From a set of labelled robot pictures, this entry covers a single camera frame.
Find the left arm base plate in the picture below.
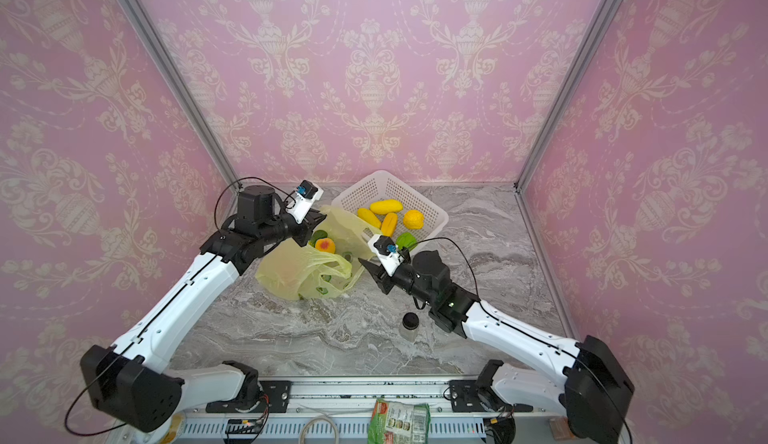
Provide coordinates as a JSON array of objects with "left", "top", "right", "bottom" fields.
[{"left": 205, "top": 380, "right": 292, "bottom": 414}]

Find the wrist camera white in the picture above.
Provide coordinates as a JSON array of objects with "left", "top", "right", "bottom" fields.
[
  {"left": 367, "top": 234, "right": 411, "bottom": 276},
  {"left": 287, "top": 180, "right": 324, "bottom": 224}
]

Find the green snack packet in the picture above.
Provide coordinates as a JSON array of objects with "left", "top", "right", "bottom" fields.
[{"left": 367, "top": 398, "right": 431, "bottom": 444}]

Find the green fruit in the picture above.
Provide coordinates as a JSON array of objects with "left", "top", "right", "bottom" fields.
[{"left": 395, "top": 232, "right": 419, "bottom": 252}]

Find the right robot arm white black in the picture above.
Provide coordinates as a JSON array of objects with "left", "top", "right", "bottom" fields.
[{"left": 361, "top": 251, "right": 635, "bottom": 443}]

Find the aluminium front rail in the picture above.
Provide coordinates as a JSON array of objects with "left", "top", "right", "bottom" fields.
[{"left": 107, "top": 374, "right": 631, "bottom": 444}]

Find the yellow-green plastic bag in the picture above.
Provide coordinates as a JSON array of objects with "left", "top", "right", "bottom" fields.
[{"left": 255, "top": 206, "right": 378, "bottom": 301}]

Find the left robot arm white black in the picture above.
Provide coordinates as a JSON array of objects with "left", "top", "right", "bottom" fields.
[{"left": 80, "top": 180, "right": 325, "bottom": 443}]

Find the aluminium corner post left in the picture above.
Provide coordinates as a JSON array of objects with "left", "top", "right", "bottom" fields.
[{"left": 116, "top": 0, "right": 237, "bottom": 182}]

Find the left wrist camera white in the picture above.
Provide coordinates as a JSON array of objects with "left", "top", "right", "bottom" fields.
[{"left": 287, "top": 180, "right": 324, "bottom": 224}]

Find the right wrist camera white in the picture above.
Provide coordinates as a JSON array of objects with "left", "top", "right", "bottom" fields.
[{"left": 367, "top": 234, "right": 411, "bottom": 276}]

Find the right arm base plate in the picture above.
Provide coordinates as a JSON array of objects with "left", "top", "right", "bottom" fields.
[{"left": 445, "top": 380, "right": 534, "bottom": 414}]

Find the beige looped cable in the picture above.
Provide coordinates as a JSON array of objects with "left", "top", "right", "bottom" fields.
[{"left": 298, "top": 415, "right": 341, "bottom": 444}]

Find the orange yellow starfruit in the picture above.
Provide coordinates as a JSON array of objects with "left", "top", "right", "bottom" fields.
[{"left": 380, "top": 213, "right": 398, "bottom": 237}]

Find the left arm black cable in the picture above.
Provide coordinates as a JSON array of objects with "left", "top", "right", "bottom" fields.
[{"left": 213, "top": 176, "right": 298, "bottom": 232}]

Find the aluminium corner post right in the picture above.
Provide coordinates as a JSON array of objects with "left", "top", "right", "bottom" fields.
[{"left": 516, "top": 0, "right": 623, "bottom": 194}]

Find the long yellow mango fruit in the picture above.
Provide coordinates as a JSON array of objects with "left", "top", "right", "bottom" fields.
[{"left": 369, "top": 199, "right": 404, "bottom": 216}]

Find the aluminium corner post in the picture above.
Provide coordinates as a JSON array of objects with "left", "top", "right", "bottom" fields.
[
  {"left": 116, "top": 0, "right": 237, "bottom": 182},
  {"left": 516, "top": 0, "right": 623, "bottom": 194}
]

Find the brown jar black lid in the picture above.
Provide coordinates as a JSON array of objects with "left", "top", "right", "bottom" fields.
[{"left": 548, "top": 417, "right": 573, "bottom": 442}]

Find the small jar black lid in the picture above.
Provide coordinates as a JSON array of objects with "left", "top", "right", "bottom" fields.
[{"left": 399, "top": 312, "right": 420, "bottom": 343}]

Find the white plastic perforated basket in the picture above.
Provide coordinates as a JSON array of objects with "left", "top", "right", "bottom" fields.
[{"left": 331, "top": 170, "right": 449, "bottom": 241}]

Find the yellow lemon fruit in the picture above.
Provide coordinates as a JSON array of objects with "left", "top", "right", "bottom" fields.
[{"left": 403, "top": 210, "right": 425, "bottom": 230}]

